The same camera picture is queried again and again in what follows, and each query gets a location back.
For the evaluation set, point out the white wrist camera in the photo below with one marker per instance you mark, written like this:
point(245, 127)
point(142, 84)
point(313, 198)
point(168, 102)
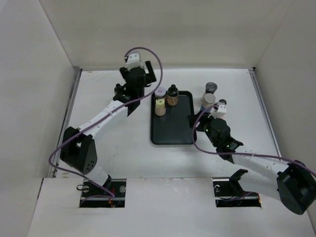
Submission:
point(219, 111)
point(133, 60)

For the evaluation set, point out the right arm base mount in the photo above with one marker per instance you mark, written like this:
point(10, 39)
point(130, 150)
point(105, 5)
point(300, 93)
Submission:
point(229, 193)

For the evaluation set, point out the black-cap white powder bottle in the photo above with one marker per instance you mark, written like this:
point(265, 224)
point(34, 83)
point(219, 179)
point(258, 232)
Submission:
point(119, 89)

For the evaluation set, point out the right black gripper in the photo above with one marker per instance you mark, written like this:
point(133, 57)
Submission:
point(203, 119)

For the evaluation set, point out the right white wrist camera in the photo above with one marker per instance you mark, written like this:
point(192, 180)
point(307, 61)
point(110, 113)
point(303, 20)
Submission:
point(219, 111)

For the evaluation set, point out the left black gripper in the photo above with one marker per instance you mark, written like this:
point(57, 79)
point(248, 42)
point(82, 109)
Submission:
point(150, 76)

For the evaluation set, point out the black-cap brown spice bottle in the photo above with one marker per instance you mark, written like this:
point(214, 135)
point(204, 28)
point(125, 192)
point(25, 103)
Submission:
point(172, 95)

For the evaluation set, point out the black rectangular tray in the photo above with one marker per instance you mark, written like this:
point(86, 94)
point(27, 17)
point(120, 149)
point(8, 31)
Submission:
point(173, 128)

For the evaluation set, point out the yellow-cap beige spice bottle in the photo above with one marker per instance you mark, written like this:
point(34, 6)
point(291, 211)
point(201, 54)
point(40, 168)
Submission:
point(160, 109)

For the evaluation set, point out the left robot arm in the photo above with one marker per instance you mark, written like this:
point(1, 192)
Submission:
point(79, 151)

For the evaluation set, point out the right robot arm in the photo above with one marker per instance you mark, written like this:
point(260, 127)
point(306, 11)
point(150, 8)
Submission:
point(288, 181)

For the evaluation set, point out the clear-cap grinder bottle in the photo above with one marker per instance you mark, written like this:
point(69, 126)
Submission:
point(210, 88)

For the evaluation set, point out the small dark pepper bottle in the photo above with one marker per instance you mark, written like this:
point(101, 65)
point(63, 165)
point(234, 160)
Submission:
point(222, 102)

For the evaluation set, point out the silver-lid blue-label jar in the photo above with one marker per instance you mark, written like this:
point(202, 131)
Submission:
point(207, 101)

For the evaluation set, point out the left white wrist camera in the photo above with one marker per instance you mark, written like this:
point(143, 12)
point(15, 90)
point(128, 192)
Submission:
point(133, 60)

